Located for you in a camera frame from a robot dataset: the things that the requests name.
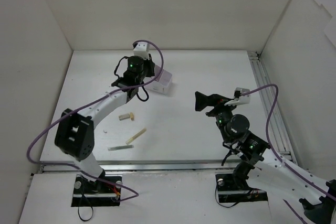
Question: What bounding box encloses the yellow highlighter pen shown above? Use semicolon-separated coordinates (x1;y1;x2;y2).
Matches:
125;128;147;145

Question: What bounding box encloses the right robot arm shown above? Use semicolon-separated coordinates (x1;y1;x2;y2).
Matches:
195;88;335;223

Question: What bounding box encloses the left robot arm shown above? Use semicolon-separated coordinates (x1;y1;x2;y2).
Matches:
55;53;155;193

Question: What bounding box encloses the white three-compartment organizer box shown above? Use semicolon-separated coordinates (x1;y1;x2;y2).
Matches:
144;65;173;95

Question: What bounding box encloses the yellow eraser with sleeve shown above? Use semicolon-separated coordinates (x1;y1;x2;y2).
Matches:
118;112;134;121

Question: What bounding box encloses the green highlighter pen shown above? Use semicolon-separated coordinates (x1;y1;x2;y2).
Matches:
108;145;134;151

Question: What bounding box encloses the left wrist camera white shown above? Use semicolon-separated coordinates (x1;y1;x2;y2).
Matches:
133;42;150;60

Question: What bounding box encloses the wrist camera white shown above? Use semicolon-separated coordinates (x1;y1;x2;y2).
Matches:
225;88;250;106
133;42;150;60

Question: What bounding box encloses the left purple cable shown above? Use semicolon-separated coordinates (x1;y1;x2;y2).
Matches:
27;39;165;204

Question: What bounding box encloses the purple cable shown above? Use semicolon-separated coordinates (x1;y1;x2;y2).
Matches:
236;83;336;222
27;39;165;204

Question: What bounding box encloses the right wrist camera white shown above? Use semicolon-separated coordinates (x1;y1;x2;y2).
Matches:
225;88;250;106

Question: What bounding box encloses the aluminium frame rail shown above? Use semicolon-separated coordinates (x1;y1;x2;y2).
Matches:
39;50;331;224

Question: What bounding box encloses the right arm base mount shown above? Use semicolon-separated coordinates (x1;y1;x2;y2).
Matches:
215;173;268;208

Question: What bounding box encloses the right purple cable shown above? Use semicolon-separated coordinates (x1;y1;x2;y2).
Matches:
236;83;336;222

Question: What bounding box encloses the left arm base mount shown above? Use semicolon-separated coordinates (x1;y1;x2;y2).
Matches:
71;175;121;207

